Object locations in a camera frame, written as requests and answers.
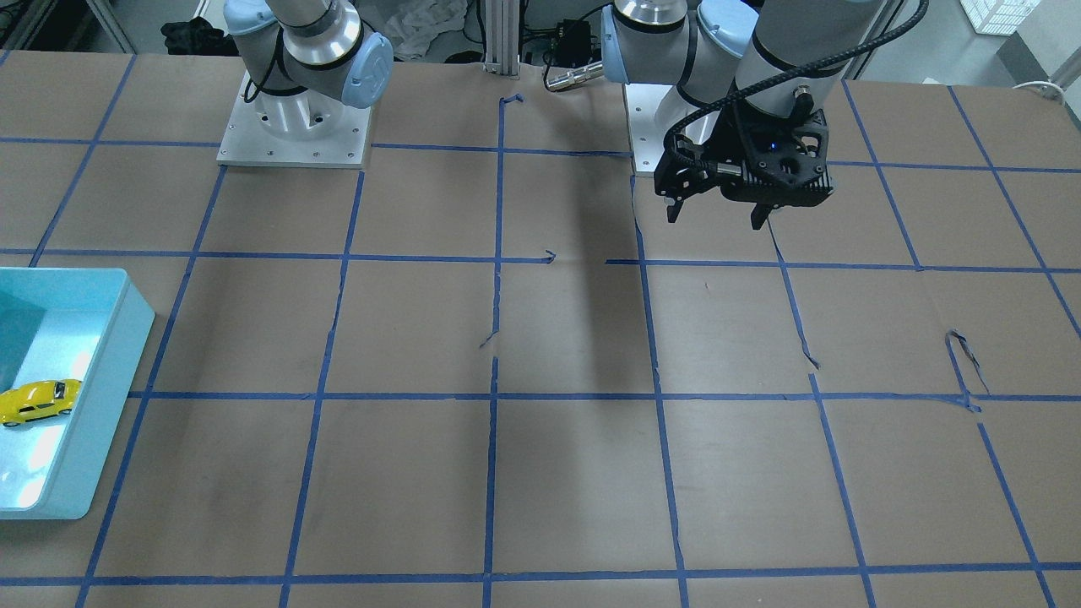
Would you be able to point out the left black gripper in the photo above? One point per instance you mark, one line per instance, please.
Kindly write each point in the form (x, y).
(741, 145)

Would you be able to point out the yellow beetle toy car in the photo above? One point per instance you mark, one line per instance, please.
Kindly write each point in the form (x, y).
(39, 400)

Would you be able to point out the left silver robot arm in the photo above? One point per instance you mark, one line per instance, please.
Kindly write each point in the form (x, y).
(730, 94)

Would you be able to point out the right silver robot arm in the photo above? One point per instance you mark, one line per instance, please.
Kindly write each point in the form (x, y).
(306, 62)

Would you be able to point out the teal plastic bin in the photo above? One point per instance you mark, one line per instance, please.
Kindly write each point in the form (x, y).
(72, 340)

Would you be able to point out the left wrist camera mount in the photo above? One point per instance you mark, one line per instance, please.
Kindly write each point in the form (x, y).
(782, 161)

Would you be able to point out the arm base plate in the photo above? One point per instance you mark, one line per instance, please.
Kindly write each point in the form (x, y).
(651, 110)
(306, 130)

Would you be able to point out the aluminium frame post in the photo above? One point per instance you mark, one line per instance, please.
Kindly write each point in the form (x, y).
(502, 33)

